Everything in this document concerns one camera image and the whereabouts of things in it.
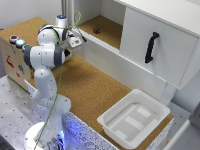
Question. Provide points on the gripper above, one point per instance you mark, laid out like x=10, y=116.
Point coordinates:
x=76, y=41

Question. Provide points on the green button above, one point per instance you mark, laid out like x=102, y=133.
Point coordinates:
x=24, y=47

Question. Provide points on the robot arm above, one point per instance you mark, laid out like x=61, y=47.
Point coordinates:
x=45, y=86

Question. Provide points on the red button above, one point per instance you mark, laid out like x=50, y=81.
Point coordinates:
x=13, y=38

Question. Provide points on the blue button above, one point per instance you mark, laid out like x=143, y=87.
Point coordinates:
x=20, y=42

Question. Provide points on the white sliding door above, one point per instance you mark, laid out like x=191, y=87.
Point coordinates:
x=156, y=46

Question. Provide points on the purple block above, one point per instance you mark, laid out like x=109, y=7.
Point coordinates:
x=96, y=30

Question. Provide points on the white plastic box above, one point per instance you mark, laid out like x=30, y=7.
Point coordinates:
x=133, y=118

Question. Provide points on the white cabinet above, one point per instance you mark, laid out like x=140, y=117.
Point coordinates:
x=110, y=63

